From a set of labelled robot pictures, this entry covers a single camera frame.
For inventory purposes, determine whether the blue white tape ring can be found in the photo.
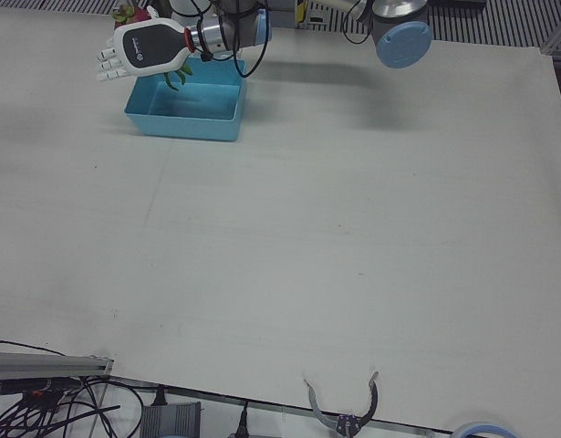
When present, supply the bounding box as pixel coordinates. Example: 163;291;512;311
452;420;521;438

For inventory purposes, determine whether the light blue plastic bin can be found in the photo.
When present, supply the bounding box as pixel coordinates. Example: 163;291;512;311
124;57;248;142

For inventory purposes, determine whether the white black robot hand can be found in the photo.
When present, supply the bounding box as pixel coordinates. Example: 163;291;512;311
95;6;194;83

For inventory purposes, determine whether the aluminium frame corner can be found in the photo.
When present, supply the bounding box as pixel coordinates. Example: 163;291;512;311
542;22;561;58

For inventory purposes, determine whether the black cable tangle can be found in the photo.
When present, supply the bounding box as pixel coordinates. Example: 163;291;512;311
0;339;145;438

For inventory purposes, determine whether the grey power supply box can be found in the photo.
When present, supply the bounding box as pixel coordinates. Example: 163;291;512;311
140;401;203;438

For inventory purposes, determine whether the pink dragon fruit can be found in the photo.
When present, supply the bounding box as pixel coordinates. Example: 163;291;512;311
111;2;194;92

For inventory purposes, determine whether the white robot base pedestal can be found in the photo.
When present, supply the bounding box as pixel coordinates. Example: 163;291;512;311
169;0;245;61

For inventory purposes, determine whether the grey claw gripper tool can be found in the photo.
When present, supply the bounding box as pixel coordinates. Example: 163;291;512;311
303;370;380;438

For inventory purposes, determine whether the aluminium extrusion rail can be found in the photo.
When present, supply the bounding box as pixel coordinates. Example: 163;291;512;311
0;350;115;382

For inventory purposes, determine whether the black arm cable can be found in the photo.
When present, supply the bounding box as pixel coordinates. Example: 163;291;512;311
188;0;377;79

